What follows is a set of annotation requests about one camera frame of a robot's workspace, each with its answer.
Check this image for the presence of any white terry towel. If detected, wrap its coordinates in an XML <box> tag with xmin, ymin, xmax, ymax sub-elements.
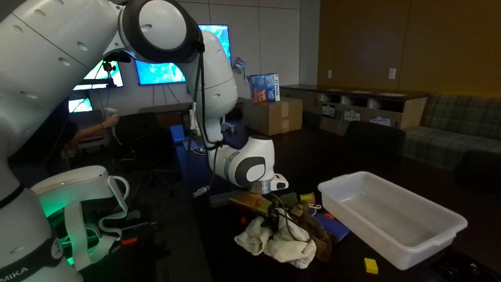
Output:
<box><xmin>233</xmin><ymin>211</ymin><xmax>319</xmax><ymax>271</ymax></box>

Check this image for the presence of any yellow toy block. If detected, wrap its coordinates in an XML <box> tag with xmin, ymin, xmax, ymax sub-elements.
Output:
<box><xmin>298</xmin><ymin>191</ymin><xmax>316</xmax><ymax>207</ymax></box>

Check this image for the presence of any black office chair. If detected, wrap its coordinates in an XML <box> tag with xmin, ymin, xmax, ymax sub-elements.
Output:
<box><xmin>116</xmin><ymin>111</ymin><xmax>180</xmax><ymax>177</ymax></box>

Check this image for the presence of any wall monitor green screen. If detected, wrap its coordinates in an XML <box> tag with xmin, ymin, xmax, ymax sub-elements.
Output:
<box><xmin>72</xmin><ymin>59</ymin><xmax>125</xmax><ymax>92</ymax></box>

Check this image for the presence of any pile of colourful toys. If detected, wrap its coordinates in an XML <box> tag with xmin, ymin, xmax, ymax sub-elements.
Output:
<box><xmin>288</xmin><ymin>202</ymin><xmax>335</xmax><ymax>263</ymax></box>

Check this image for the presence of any small yellow toy cube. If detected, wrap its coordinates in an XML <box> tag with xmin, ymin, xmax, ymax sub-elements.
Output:
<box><xmin>362</xmin><ymin>255</ymin><xmax>381</xmax><ymax>276</ymax></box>

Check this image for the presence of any black lounge chair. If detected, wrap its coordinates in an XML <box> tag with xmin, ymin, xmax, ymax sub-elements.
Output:
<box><xmin>343</xmin><ymin>121</ymin><xmax>407</xmax><ymax>161</ymax></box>
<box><xmin>453</xmin><ymin>149</ymin><xmax>501</xmax><ymax>193</ymax></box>

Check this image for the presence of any wooden shelf cabinet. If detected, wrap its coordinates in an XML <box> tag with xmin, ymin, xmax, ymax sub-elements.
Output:
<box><xmin>280</xmin><ymin>83</ymin><xmax>429</xmax><ymax>138</ymax></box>

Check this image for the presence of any green plaid sofa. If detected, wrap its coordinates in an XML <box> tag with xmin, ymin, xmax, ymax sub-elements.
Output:
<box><xmin>401</xmin><ymin>92</ymin><xmax>501</xmax><ymax>174</ymax></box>

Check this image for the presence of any clear plastic bin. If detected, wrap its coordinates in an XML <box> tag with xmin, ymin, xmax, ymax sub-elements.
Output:
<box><xmin>316</xmin><ymin>169</ymin><xmax>470</xmax><ymax>272</ymax></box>

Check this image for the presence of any low dark credenza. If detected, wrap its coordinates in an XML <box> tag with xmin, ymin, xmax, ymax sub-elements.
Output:
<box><xmin>138</xmin><ymin>100</ymin><xmax>194</xmax><ymax>117</ymax></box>

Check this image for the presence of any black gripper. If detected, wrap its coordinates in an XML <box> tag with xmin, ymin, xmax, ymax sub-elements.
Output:
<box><xmin>257</xmin><ymin>193</ymin><xmax>294</xmax><ymax>233</ymax></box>

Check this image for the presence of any red handled screwdriver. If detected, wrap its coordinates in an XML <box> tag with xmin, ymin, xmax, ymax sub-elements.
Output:
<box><xmin>108</xmin><ymin>236</ymin><xmax>141</xmax><ymax>254</ymax></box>

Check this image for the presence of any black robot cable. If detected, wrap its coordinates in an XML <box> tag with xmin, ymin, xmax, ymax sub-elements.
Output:
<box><xmin>188</xmin><ymin>48</ymin><xmax>227</xmax><ymax>153</ymax></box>

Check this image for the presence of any blue toy block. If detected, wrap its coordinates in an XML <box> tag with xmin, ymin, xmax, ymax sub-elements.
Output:
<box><xmin>312</xmin><ymin>210</ymin><xmax>352</xmax><ymax>244</ymax></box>

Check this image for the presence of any blue printed carton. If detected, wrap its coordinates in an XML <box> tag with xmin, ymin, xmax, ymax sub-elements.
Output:
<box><xmin>247</xmin><ymin>70</ymin><xmax>282</xmax><ymax>105</ymax></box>

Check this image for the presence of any small glowing monitor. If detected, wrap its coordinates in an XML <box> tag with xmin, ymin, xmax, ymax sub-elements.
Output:
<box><xmin>66</xmin><ymin>97</ymin><xmax>96</xmax><ymax>114</ymax></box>

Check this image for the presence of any black camera on tripod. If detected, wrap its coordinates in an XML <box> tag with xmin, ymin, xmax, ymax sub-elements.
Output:
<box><xmin>102</xmin><ymin>48</ymin><xmax>133</xmax><ymax>75</ymax></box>

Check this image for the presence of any cardboard box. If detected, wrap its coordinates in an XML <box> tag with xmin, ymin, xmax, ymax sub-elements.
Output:
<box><xmin>240</xmin><ymin>97</ymin><xmax>304</xmax><ymax>138</ymax></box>

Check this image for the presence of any wall monitor blue screen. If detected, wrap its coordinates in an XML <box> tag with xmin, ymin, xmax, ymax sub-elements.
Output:
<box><xmin>133</xmin><ymin>22</ymin><xmax>233</xmax><ymax>88</ymax></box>

